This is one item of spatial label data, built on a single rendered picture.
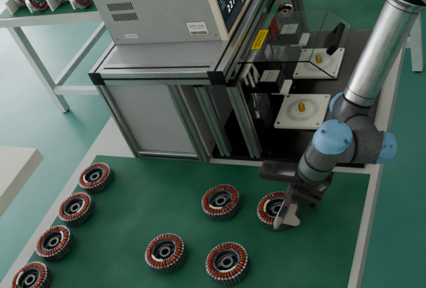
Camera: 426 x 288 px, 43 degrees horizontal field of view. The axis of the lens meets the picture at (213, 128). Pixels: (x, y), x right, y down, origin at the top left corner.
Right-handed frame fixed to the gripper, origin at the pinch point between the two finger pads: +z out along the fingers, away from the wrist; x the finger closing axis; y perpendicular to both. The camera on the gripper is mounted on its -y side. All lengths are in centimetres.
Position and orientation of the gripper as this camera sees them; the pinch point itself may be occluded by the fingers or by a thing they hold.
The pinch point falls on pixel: (280, 205)
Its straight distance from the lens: 147.3
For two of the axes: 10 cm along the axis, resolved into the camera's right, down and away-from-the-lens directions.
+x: 3.6, -7.0, 6.2
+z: -1.9, 5.9, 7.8
